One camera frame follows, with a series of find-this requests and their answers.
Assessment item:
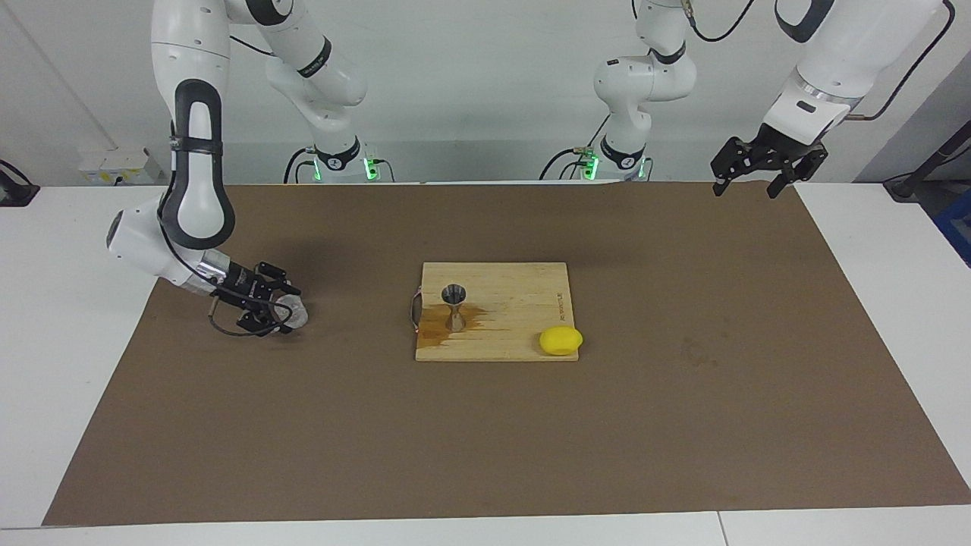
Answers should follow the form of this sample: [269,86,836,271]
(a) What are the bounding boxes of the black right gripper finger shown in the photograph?
[257,261,302,296]
[236,306,294,335]

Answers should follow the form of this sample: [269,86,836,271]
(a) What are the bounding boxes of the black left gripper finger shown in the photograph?
[711,136,754,199]
[767,147,829,200]

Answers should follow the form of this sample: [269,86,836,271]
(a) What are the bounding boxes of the clear glass cup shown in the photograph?
[273,295,310,329]

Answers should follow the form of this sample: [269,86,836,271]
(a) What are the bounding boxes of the steel cocktail jigger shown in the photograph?
[442,284,469,333]

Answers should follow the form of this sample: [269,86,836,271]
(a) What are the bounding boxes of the black stand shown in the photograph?
[884,121,971,202]

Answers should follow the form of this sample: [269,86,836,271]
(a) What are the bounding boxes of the blue crate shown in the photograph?
[932,190,971,268]

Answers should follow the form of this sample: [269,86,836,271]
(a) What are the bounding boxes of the wooden cutting board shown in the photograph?
[410,262,580,362]

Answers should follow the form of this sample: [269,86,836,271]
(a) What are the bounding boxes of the yellow lemon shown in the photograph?
[539,326,584,356]

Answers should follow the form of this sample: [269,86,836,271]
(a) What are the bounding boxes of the brown table mat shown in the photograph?
[42,180,971,526]

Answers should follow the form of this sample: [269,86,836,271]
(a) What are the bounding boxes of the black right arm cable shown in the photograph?
[156,34,295,338]

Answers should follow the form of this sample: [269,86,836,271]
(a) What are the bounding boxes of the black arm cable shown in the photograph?
[685,0,956,122]
[156,34,295,338]

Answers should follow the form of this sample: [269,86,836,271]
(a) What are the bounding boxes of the black base cable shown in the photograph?
[539,112,611,181]
[284,146,316,185]

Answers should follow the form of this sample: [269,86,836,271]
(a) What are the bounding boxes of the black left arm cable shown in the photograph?
[685,0,956,122]

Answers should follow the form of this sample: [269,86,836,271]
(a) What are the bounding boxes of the white wall socket box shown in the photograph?
[78,146,164,185]

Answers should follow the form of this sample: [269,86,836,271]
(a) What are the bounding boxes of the black clamp mount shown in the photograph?
[0,159,40,207]

